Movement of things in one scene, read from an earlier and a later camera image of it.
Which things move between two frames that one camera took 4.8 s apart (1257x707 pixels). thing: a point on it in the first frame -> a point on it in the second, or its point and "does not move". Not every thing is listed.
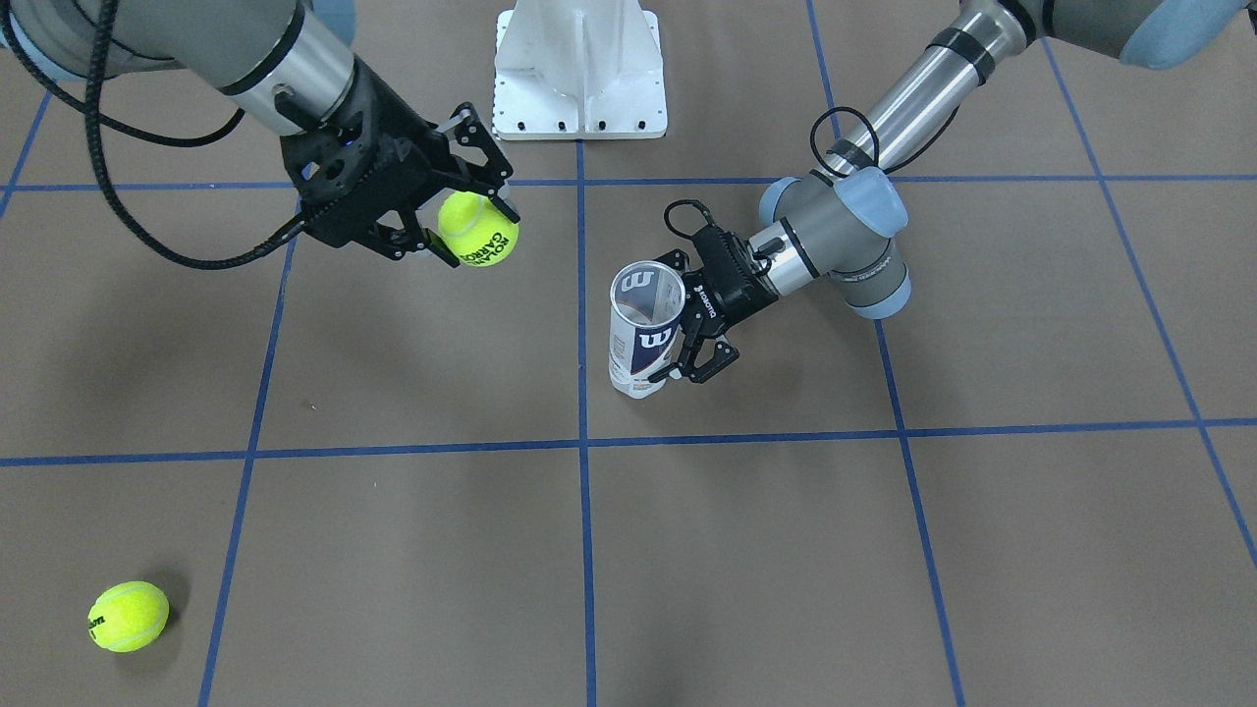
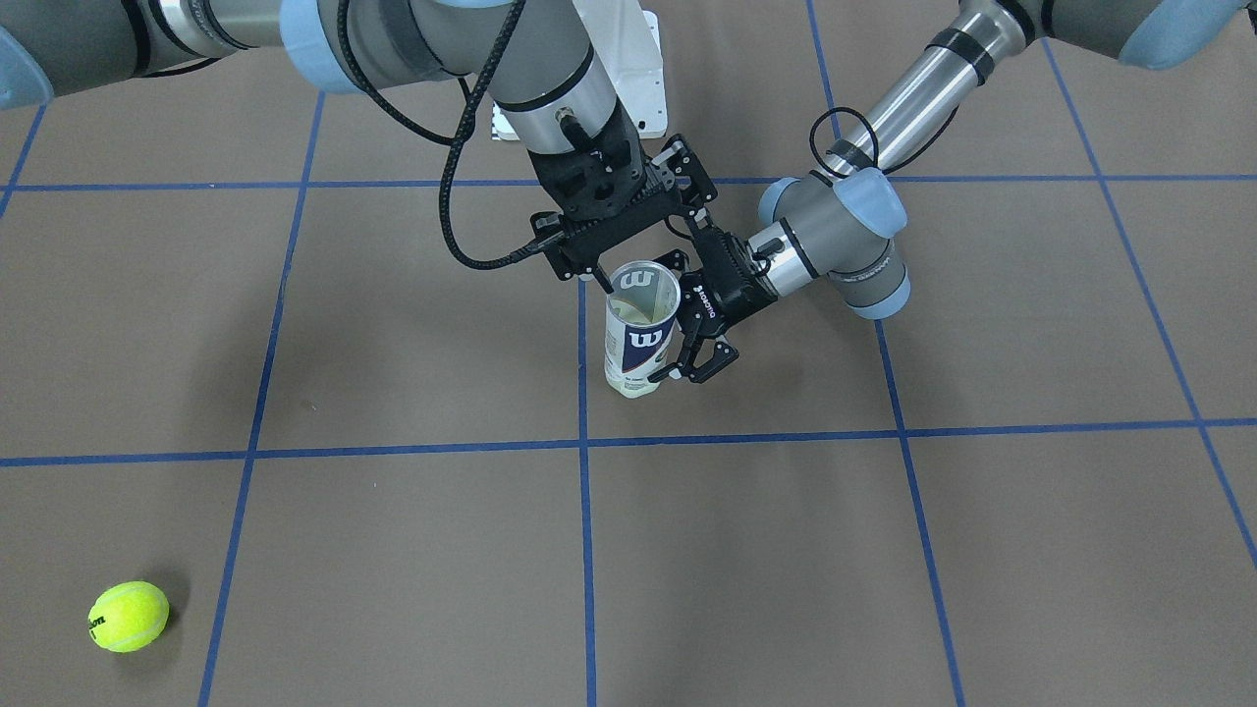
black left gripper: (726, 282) does not move
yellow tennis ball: (478, 232) -> (630, 312)
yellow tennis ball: (129, 617) does not move
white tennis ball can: (645, 308) does not move
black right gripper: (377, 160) -> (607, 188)
